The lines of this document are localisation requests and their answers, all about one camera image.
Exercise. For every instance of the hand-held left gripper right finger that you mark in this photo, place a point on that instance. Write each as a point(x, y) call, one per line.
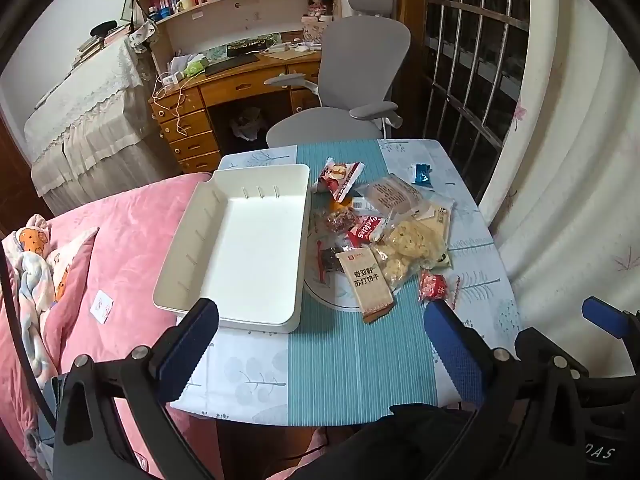
point(452, 345)

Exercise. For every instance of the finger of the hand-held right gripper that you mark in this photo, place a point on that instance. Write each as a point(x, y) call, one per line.
point(607, 317)

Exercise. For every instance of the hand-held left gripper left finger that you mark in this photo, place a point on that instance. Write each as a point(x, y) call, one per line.
point(192, 340)

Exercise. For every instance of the white plastic storage tray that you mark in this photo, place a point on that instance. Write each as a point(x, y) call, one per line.
point(240, 250)

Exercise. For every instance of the yellow cracker packet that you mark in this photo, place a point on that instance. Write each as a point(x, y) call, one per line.
point(410, 245)

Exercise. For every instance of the red cookie packet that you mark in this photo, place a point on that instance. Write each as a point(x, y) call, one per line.
point(365, 230)

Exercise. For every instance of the dark bar clear packet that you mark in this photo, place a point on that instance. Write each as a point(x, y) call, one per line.
point(330, 260)

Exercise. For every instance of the small red candy packet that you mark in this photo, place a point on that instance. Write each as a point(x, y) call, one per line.
point(434, 285)

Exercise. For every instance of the white tag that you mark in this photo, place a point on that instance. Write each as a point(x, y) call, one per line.
point(103, 306)

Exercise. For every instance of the teal striped placemat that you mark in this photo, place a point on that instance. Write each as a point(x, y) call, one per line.
point(350, 360)

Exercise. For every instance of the beige biscuit packet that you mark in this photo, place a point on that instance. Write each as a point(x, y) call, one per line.
point(367, 285)

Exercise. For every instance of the pink blanket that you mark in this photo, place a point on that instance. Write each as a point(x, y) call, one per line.
point(130, 240)

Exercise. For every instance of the person's dark clothing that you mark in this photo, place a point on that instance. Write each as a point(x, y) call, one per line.
point(380, 445)

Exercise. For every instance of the pink printed pillow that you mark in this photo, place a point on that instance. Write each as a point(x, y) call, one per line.
point(75, 265)

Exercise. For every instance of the white floral curtain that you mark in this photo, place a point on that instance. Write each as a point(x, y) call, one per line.
point(575, 160)

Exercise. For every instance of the brown bread packet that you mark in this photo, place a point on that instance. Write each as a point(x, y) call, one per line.
point(392, 195)

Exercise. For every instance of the mixed nut packet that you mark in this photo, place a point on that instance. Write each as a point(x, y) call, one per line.
point(335, 220)

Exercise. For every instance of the blue candy wrapper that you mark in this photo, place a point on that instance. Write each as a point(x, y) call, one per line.
point(420, 175)

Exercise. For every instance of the cartoon print blanket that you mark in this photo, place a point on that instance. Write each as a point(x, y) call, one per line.
point(30, 270)

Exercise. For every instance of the red white snack packet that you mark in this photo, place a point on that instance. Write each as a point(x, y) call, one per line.
point(335, 177)

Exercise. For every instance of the bag under desk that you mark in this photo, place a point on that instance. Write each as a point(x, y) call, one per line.
point(247, 125)

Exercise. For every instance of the wooden desk with drawers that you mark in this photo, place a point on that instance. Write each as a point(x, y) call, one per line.
point(230, 85)

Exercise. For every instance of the white lace cover cloth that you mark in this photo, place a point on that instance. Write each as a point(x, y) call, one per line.
point(85, 105)

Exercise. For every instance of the white power strip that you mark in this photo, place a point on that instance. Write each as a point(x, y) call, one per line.
point(172, 80)

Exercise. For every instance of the green tissue pack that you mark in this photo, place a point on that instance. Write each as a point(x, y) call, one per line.
point(196, 67)

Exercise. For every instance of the white crumpled paper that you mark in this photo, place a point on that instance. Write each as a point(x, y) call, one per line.
point(182, 64)

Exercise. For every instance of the black keyboard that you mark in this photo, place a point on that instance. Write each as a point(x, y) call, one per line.
point(230, 64)

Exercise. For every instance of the metal window grille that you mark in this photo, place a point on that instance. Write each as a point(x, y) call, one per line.
point(475, 50)

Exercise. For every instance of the grey office chair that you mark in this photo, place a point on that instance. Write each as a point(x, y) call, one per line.
point(365, 60)

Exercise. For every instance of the black sign board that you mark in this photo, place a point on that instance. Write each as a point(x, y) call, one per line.
point(252, 44)

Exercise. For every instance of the white flat box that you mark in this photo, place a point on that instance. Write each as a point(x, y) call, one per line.
point(278, 48)

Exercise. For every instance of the floral cloth bag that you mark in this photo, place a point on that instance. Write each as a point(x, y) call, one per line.
point(142, 35)

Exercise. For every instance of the stack of books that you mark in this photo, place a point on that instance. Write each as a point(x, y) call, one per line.
point(95, 45)

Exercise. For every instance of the black round object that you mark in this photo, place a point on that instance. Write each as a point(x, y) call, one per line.
point(104, 27)

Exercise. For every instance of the wooden bookshelf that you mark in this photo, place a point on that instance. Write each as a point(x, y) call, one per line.
point(250, 15)

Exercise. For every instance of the floral box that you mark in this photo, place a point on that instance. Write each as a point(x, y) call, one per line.
point(312, 30)

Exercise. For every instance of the pale yellow mug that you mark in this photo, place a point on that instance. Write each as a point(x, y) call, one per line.
point(186, 3)

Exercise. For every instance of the row of colourful books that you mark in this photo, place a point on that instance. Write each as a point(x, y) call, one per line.
point(170, 0)

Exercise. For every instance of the brown haired doll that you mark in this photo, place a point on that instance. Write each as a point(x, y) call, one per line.
point(320, 2)

